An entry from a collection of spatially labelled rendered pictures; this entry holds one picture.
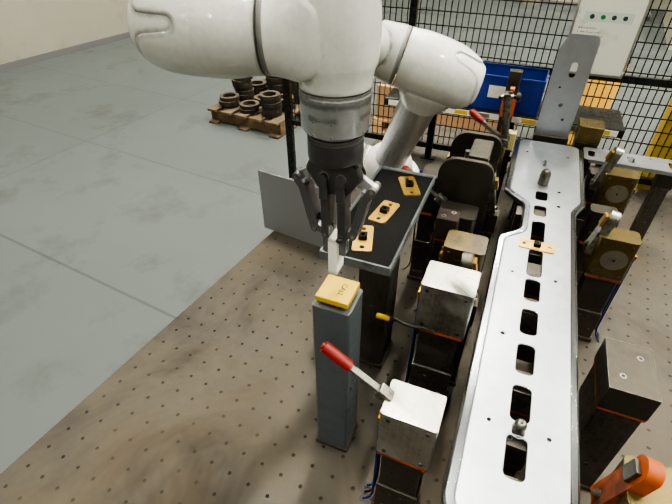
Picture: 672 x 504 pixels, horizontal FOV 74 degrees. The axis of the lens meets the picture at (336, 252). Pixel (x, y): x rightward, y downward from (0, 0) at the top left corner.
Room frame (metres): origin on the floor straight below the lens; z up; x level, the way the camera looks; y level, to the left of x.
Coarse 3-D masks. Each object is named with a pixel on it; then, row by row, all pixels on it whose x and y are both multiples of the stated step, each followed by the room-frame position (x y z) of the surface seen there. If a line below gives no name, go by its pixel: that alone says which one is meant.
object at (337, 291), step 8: (328, 280) 0.58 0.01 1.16; (336, 280) 0.58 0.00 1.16; (344, 280) 0.58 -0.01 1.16; (320, 288) 0.55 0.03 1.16; (328, 288) 0.55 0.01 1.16; (336, 288) 0.55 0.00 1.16; (344, 288) 0.55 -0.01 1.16; (352, 288) 0.55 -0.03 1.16; (320, 296) 0.54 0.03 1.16; (328, 296) 0.54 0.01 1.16; (336, 296) 0.54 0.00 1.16; (344, 296) 0.54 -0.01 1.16; (352, 296) 0.54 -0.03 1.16; (336, 304) 0.52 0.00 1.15; (344, 304) 0.52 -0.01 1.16
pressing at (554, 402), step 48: (528, 144) 1.47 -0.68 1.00; (528, 192) 1.14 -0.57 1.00; (576, 192) 1.14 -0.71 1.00; (576, 288) 0.73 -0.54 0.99; (480, 336) 0.58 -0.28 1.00; (528, 336) 0.59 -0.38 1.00; (576, 336) 0.59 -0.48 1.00; (480, 384) 0.48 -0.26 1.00; (528, 384) 0.48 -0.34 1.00; (576, 384) 0.48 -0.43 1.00; (480, 432) 0.38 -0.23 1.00; (528, 432) 0.38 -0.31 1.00; (576, 432) 0.39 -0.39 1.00; (480, 480) 0.31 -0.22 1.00; (528, 480) 0.31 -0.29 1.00; (576, 480) 0.31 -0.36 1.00
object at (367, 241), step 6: (366, 228) 0.73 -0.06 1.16; (372, 228) 0.73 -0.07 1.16; (360, 234) 0.69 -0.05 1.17; (366, 234) 0.69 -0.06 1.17; (372, 234) 0.71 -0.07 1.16; (360, 240) 0.69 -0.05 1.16; (366, 240) 0.69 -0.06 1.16; (372, 240) 0.69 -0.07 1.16; (354, 246) 0.67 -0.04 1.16; (360, 246) 0.67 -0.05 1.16; (366, 246) 0.67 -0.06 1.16
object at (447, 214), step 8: (440, 208) 0.90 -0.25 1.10; (440, 216) 0.86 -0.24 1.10; (448, 216) 0.86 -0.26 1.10; (456, 216) 0.86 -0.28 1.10; (440, 224) 0.86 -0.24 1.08; (448, 224) 0.85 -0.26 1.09; (456, 224) 0.84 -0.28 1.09; (440, 232) 0.85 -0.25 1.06; (440, 240) 0.85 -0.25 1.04; (440, 248) 0.86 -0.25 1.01; (432, 256) 0.86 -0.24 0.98
